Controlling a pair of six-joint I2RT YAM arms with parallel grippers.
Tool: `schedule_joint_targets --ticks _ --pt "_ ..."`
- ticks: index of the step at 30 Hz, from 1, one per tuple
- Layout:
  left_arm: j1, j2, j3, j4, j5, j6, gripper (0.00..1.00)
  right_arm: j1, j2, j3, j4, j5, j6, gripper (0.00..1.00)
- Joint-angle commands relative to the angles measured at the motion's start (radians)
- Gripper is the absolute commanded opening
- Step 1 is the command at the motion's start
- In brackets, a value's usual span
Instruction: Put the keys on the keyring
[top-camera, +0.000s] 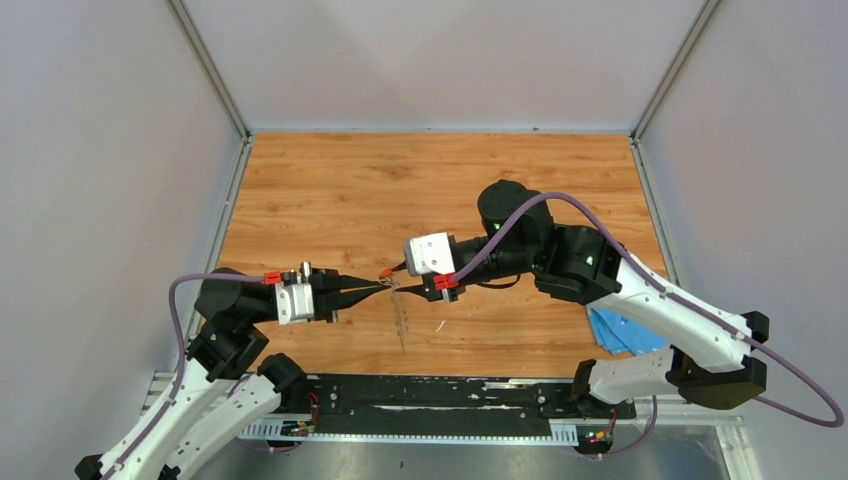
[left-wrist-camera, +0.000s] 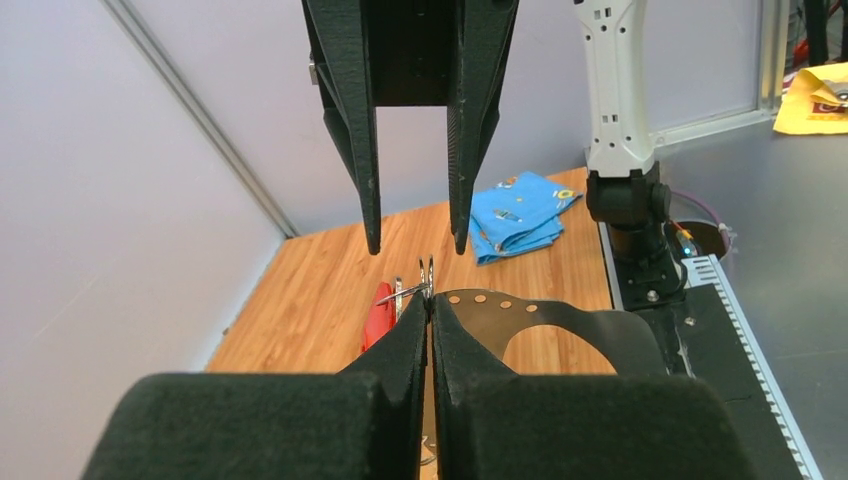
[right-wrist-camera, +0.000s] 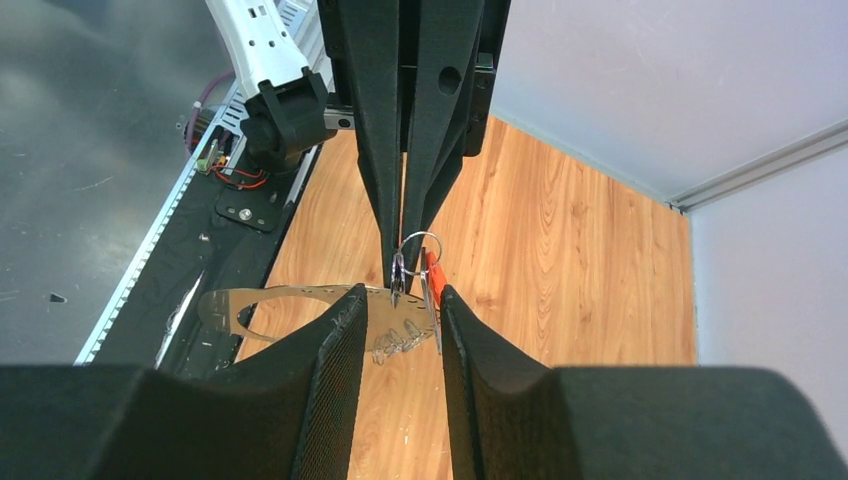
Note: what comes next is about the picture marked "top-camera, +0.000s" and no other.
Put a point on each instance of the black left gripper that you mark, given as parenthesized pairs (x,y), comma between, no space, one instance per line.
(328,285)

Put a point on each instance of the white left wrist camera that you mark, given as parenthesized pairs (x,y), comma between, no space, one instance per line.
(294,303)

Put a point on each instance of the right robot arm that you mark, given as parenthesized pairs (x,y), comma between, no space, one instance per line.
(708,356)

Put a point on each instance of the silver key with red tag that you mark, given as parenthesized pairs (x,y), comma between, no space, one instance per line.
(385,277)

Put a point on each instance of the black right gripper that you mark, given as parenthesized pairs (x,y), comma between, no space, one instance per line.
(422,290)

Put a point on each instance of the aluminium rail base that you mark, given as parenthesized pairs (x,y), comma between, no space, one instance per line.
(273,433)

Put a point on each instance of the metal key organizer plate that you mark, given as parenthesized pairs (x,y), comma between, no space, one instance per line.
(399,312)

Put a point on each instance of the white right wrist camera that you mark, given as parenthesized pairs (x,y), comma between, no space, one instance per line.
(429,254)

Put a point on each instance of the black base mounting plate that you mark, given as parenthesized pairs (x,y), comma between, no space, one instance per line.
(442,406)

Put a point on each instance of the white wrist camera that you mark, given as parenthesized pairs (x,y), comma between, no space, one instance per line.
(294,303)
(429,254)

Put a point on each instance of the blue cloth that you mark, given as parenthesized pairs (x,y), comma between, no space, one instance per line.
(618,335)

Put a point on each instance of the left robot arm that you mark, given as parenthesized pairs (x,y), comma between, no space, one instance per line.
(205,364)

